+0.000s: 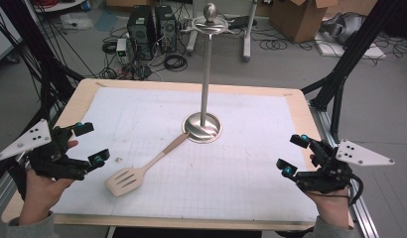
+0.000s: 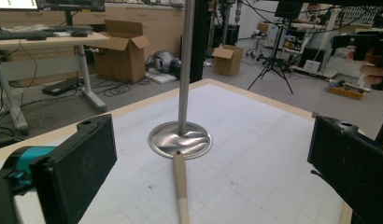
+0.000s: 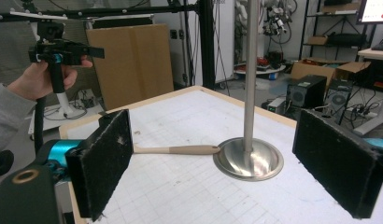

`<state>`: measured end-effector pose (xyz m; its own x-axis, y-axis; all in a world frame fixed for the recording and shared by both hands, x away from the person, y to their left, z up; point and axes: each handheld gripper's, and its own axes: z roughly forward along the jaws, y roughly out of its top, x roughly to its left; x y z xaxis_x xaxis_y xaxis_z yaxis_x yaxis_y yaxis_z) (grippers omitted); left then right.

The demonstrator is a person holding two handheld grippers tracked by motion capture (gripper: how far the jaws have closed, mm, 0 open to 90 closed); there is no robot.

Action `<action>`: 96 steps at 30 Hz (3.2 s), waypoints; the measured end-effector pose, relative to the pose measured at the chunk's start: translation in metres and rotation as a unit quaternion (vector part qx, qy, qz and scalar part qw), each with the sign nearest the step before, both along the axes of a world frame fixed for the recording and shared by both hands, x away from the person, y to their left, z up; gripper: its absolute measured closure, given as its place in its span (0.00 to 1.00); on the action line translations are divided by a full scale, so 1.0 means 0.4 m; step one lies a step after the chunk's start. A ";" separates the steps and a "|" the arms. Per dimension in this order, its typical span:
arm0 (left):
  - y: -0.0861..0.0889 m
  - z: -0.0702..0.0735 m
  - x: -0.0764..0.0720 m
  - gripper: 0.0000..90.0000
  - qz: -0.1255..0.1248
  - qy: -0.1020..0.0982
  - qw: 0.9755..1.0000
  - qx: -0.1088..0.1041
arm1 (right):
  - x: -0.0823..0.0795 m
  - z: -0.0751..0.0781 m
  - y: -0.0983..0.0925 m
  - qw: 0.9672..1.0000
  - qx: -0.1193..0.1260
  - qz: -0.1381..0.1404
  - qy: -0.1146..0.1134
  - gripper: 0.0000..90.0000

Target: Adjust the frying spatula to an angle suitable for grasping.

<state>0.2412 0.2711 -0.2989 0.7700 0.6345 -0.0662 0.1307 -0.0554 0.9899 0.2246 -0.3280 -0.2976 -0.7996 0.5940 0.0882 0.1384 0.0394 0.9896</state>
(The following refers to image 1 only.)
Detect person's right hand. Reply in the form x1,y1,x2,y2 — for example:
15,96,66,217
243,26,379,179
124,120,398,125
305,154,351,229

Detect person's left hand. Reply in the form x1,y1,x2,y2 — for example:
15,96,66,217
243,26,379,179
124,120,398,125
19,139,79,226

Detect grey bag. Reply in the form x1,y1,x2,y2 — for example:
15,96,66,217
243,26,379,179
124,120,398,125
320,12,368,46

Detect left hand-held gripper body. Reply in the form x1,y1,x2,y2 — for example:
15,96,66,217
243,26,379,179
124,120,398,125
0,118,93,181

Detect white grid mat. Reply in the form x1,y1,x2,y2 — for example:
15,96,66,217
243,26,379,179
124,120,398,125
52,85,321,223

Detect aluminium rail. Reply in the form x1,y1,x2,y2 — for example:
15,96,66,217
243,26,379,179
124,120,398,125
308,101,381,238
0,153,29,217

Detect tangle of floor cables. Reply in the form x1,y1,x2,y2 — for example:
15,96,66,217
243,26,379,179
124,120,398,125
99,62,154,81

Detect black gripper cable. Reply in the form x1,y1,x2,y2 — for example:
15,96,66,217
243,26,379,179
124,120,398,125
309,173,365,206

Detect white metal floor stand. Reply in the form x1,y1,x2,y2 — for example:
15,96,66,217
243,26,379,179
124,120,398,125
186,0,259,62

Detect black metal frame strut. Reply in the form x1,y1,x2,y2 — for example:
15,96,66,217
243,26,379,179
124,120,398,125
300,0,405,144
0,0,85,201

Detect black computer tower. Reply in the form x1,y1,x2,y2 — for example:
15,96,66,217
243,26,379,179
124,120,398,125
126,5,157,61
154,4,178,55

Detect wooden slotted spatula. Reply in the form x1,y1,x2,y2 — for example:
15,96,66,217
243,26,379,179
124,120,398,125
104,131,191,198

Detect black cable coil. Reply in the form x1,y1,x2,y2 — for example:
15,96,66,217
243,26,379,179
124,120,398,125
163,54,189,72
258,38,289,52

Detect open cardboard box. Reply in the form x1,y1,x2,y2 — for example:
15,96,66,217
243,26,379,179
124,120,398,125
268,0,340,44

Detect flat white board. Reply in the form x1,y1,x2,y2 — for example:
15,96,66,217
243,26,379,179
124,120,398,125
315,40,388,60

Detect round white table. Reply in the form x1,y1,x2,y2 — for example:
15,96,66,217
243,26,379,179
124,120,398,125
32,0,92,14

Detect white power adapter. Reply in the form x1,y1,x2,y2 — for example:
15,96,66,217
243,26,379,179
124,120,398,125
115,37,128,64

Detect steel utensil stand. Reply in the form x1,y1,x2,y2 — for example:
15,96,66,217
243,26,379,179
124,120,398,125
181,2,231,144

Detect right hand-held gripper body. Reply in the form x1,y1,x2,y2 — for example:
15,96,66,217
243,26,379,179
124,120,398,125
295,138,396,194

